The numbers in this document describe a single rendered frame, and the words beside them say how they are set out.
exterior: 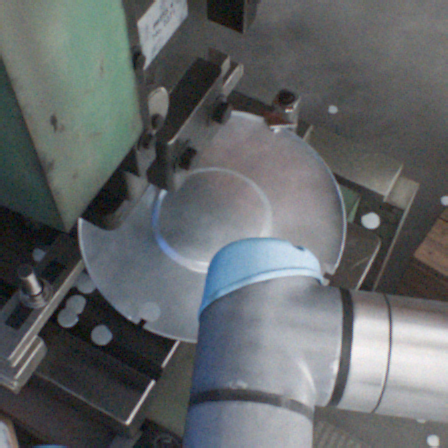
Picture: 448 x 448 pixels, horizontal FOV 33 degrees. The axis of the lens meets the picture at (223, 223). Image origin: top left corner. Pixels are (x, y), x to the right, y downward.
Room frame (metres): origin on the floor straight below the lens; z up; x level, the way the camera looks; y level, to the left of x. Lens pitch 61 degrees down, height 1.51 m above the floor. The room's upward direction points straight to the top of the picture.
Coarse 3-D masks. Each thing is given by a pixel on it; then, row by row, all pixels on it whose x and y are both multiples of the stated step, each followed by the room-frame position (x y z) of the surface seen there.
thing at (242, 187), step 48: (240, 144) 0.51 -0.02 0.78; (288, 144) 0.51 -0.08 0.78; (192, 192) 0.45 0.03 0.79; (240, 192) 0.45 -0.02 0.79; (288, 192) 0.45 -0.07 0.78; (336, 192) 0.45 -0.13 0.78; (96, 240) 0.39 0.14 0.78; (144, 240) 0.39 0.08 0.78; (192, 240) 0.39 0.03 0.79; (288, 240) 0.39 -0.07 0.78; (336, 240) 0.39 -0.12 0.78; (144, 288) 0.33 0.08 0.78; (192, 288) 0.33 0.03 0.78; (192, 336) 0.28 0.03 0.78
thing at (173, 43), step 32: (160, 0) 0.44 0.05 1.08; (192, 0) 0.48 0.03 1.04; (160, 32) 0.43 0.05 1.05; (192, 32) 0.47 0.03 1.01; (160, 64) 0.43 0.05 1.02; (192, 64) 0.47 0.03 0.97; (160, 96) 0.41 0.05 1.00; (192, 96) 0.43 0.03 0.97; (224, 96) 0.46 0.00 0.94; (160, 128) 0.39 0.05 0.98; (192, 128) 0.41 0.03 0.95; (160, 160) 0.38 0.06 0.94; (192, 160) 0.39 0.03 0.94; (128, 192) 0.37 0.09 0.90
